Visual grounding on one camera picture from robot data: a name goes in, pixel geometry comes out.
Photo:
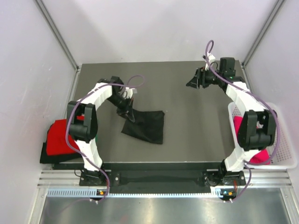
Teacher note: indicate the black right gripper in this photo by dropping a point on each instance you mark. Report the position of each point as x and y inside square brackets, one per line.
[199, 79]

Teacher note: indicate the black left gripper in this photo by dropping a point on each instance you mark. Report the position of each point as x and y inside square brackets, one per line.
[127, 109]

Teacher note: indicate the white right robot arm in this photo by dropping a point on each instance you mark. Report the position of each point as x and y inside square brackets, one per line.
[259, 123]

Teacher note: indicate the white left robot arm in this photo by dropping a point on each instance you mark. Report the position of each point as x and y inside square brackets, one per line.
[82, 123]

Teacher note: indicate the red folded t shirt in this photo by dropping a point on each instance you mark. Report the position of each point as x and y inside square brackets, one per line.
[56, 143]

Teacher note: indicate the pink t shirt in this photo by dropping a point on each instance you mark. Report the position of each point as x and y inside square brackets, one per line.
[260, 157]

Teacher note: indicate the white perforated plastic basket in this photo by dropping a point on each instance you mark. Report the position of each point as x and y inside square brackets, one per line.
[284, 158]

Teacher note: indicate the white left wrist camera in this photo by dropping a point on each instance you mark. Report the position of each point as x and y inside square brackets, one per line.
[129, 92]

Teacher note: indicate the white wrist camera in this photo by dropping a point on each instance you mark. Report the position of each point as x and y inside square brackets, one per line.
[129, 92]
[209, 58]

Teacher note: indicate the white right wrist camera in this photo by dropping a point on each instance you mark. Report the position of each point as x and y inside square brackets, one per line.
[209, 58]

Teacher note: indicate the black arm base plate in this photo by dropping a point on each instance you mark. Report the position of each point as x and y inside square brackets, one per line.
[198, 177]

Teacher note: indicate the aluminium frame post right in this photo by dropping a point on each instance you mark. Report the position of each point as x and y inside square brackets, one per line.
[278, 4]

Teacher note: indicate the aluminium frame post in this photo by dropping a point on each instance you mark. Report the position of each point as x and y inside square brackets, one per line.
[278, 4]
[55, 31]

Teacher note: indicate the aluminium frame post left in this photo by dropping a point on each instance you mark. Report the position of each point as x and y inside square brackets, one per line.
[55, 31]

